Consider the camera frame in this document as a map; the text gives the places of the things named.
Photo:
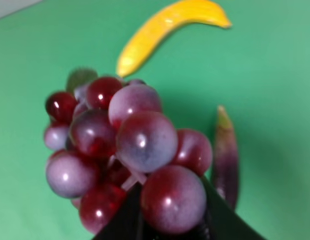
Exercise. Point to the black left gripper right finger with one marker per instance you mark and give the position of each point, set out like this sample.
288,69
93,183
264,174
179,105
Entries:
221,222

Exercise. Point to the purple plastic eggplant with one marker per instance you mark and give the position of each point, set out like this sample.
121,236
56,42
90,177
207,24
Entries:
225,169

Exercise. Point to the red purple grape bunch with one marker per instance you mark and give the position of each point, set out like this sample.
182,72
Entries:
107,136

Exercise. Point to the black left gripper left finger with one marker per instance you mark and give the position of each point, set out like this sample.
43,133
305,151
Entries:
127,223

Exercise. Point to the yellow plastic banana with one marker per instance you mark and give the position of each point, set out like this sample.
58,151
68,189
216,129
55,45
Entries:
149,36

